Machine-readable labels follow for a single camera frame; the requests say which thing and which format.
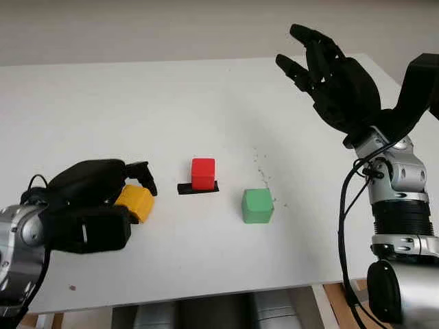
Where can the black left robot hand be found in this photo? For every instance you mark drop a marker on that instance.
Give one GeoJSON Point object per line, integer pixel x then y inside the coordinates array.
{"type": "Point", "coordinates": [89, 181]}

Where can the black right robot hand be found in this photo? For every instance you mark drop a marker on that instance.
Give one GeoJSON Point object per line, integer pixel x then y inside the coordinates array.
{"type": "Point", "coordinates": [350, 96]}

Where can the yellow wooden block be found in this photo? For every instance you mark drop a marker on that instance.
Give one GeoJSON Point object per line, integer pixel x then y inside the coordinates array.
{"type": "Point", "coordinates": [139, 202]}

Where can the red wooden block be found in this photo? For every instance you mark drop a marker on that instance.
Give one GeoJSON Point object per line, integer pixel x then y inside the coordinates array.
{"type": "Point", "coordinates": [203, 173]}

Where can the green wooden block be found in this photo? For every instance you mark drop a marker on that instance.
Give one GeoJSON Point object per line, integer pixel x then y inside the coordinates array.
{"type": "Point", "coordinates": [256, 205]}

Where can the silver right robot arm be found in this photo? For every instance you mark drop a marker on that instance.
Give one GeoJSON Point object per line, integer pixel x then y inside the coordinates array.
{"type": "Point", "coordinates": [401, 212]}

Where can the black tape strip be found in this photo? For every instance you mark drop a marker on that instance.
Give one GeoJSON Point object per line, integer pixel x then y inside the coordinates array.
{"type": "Point", "coordinates": [183, 189]}

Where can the dark robot waist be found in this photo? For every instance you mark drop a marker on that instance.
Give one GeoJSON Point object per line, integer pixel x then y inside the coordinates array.
{"type": "Point", "coordinates": [214, 313]}

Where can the grey right robot leg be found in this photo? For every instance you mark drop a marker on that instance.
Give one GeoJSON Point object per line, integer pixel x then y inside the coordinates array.
{"type": "Point", "coordinates": [278, 312]}

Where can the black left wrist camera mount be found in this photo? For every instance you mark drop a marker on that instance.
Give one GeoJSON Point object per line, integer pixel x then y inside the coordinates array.
{"type": "Point", "coordinates": [96, 229]}

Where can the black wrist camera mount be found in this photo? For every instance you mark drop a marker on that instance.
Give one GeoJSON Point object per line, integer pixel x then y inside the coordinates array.
{"type": "Point", "coordinates": [415, 92]}
{"type": "Point", "coordinates": [96, 229]}

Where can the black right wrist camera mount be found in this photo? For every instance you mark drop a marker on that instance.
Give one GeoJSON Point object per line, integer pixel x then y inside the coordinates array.
{"type": "Point", "coordinates": [415, 92]}

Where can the white table frame beam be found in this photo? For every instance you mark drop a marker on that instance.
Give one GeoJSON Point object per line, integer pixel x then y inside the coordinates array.
{"type": "Point", "coordinates": [326, 308]}

